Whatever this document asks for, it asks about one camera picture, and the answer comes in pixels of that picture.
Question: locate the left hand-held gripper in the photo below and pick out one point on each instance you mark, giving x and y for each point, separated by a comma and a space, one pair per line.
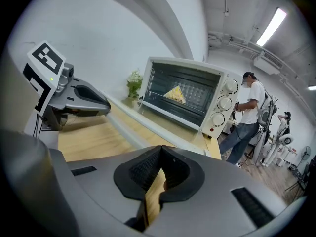
44, 83

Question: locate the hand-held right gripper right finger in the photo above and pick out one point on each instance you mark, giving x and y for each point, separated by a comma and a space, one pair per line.
217, 189

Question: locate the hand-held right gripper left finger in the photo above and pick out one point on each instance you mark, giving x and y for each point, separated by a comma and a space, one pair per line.
106, 179

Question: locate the glass oven door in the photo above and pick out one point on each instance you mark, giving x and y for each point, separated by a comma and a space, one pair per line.
158, 125

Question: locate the white toaster oven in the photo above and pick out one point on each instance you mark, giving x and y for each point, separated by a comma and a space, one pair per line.
227, 100

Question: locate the rectangular wooden table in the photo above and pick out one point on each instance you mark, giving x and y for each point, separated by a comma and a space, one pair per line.
93, 142

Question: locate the small potted plant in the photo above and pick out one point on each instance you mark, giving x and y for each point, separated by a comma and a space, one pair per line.
134, 83

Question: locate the person's grey shirt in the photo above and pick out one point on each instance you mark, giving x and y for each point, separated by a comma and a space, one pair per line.
17, 95

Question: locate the black tripod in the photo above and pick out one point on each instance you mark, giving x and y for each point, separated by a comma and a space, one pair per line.
296, 185

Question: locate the yellow food slice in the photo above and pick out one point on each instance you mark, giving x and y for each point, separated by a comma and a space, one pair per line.
175, 95

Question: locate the white round device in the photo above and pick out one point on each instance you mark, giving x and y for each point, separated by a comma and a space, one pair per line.
287, 139

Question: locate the black standing fan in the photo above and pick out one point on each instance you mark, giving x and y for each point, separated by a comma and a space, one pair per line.
306, 153

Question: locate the white air conditioner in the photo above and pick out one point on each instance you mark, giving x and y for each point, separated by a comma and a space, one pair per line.
269, 62

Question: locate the ceiling light tube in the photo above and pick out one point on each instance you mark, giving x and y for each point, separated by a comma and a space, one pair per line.
271, 26
312, 88

